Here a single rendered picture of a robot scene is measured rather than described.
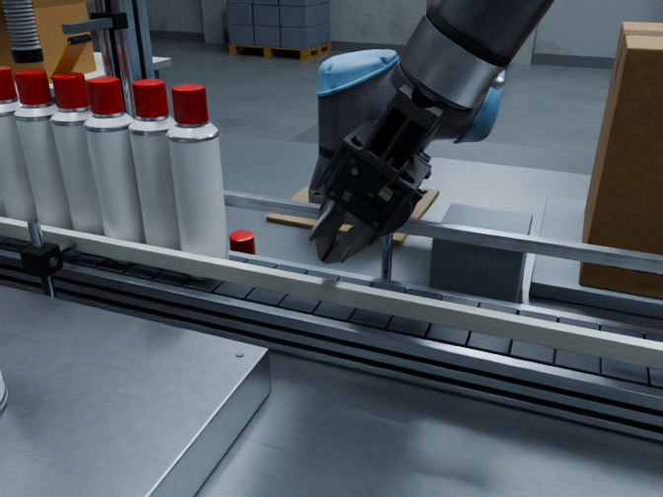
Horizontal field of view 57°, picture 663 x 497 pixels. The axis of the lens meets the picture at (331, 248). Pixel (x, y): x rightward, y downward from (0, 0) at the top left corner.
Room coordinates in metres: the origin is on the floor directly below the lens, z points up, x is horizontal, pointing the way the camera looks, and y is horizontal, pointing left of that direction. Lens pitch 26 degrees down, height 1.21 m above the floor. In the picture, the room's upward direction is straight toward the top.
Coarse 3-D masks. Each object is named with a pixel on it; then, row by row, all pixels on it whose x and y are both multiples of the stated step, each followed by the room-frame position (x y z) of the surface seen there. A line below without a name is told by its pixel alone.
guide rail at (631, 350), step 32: (0, 224) 0.67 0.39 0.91; (128, 256) 0.60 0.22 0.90; (160, 256) 0.58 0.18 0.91; (192, 256) 0.57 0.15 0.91; (288, 288) 0.53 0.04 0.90; (320, 288) 0.52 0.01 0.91; (352, 288) 0.51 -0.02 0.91; (448, 320) 0.47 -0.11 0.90; (480, 320) 0.46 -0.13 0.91; (512, 320) 0.45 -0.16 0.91; (544, 320) 0.45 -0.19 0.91; (576, 352) 0.43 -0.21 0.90; (608, 352) 0.42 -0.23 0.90; (640, 352) 0.41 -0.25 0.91
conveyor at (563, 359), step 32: (64, 256) 0.64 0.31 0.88; (96, 256) 0.64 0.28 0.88; (192, 288) 0.57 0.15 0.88; (224, 288) 0.57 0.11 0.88; (256, 288) 0.57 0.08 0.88; (384, 288) 0.57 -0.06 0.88; (352, 320) 0.51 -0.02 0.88; (384, 320) 0.51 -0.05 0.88; (416, 320) 0.51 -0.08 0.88; (576, 320) 0.51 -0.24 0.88; (512, 352) 0.45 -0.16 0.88; (544, 352) 0.45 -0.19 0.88; (640, 384) 0.41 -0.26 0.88
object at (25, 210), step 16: (0, 80) 0.70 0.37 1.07; (0, 96) 0.69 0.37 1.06; (16, 96) 0.71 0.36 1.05; (0, 112) 0.68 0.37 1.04; (0, 128) 0.68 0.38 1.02; (16, 128) 0.69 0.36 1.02; (0, 144) 0.68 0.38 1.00; (16, 144) 0.69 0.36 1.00; (0, 160) 0.68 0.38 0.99; (16, 160) 0.69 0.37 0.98; (0, 176) 0.69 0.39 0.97; (16, 176) 0.68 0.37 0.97; (0, 192) 0.69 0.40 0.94; (16, 192) 0.68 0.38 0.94; (16, 208) 0.68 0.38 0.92; (32, 208) 0.69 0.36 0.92; (16, 240) 0.69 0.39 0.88
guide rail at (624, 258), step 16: (224, 192) 0.64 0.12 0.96; (240, 192) 0.64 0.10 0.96; (256, 208) 0.62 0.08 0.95; (272, 208) 0.61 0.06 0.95; (288, 208) 0.61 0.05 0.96; (304, 208) 0.60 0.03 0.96; (352, 224) 0.58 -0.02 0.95; (416, 224) 0.56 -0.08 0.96; (432, 224) 0.55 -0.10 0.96; (448, 224) 0.55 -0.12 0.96; (448, 240) 0.54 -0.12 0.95; (464, 240) 0.54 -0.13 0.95; (480, 240) 0.53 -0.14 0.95; (496, 240) 0.53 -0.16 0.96; (512, 240) 0.52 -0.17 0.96; (528, 240) 0.52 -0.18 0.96; (544, 240) 0.52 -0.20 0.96; (560, 240) 0.52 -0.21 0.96; (560, 256) 0.51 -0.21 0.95; (576, 256) 0.50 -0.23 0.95; (592, 256) 0.50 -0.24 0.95; (608, 256) 0.49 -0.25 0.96; (624, 256) 0.49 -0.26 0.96; (640, 256) 0.48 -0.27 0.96; (656, 256) 0.48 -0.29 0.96; (656, 272) 0.48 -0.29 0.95
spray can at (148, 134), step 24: (144, 96) 0.62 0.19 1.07; (144, 120) 0.62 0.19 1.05; (168, 120) 0.63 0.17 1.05; (144, 144) 0.61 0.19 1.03; (168, 144) 0.61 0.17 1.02; (144, 168) 0.61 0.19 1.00; (168, 168) 0.61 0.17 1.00; (144, 192) 0.61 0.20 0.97; (168, 192) 0.61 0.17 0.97; (144, 216) 0.62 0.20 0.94; (168, 216) 0.61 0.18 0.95; (168, 240) 0.61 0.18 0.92
